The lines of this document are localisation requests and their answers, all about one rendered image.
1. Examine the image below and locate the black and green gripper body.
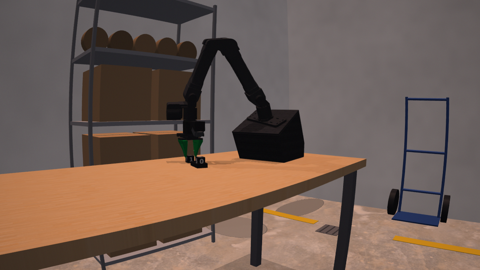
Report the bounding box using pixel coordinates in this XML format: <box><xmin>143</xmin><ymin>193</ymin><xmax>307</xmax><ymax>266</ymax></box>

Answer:
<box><xmin>177</xmin><ymin>133</ymin><xmax>203</xmax><ymax>140</ymax></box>

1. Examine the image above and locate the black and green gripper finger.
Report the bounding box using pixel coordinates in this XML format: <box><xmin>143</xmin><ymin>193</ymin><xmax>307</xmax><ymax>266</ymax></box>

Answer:
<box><xmin>178</xmin><ymin>140</ymin><xmax>188</xmax><ymax>158</ymax></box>
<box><xmin>193</xmin><ymin>140</ymin><xmax>203</xmax><ymax>157</ymax></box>

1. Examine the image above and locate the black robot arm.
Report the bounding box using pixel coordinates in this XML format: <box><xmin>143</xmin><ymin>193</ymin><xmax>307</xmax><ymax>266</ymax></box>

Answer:
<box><xmin>166</xmin><ymin>37</ymin><xmax>287</xmax><ymax>137</ymax></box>

